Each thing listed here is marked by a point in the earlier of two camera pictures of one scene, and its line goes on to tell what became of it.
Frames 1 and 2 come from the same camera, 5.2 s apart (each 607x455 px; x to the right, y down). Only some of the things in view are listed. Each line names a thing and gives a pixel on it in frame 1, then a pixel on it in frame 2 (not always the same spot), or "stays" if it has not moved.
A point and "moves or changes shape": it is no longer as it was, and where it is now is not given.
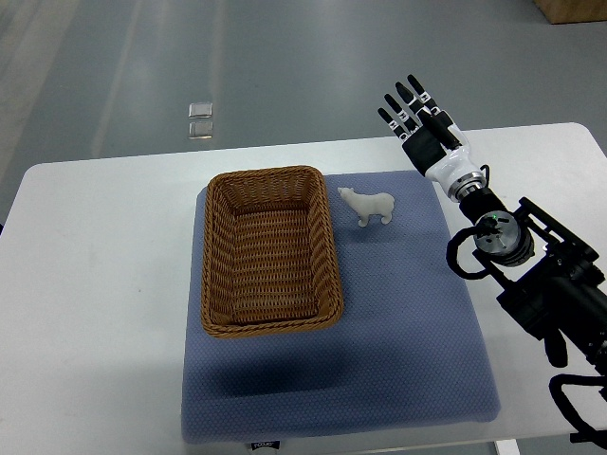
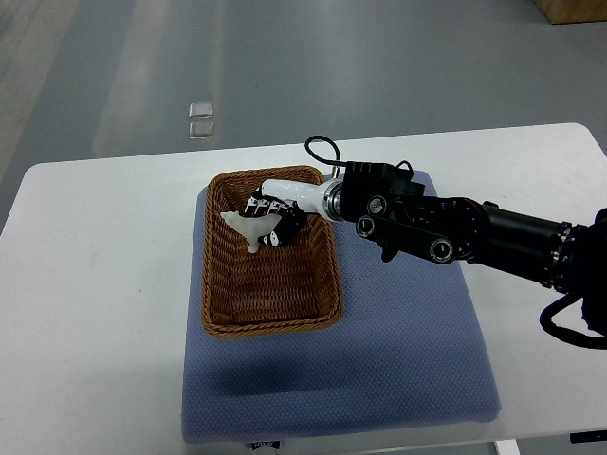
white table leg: x=508 y=446 stays
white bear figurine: x=369 y=204 moves or changes shape
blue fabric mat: x=405 y=355 stays
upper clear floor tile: x=200 y=110 stays
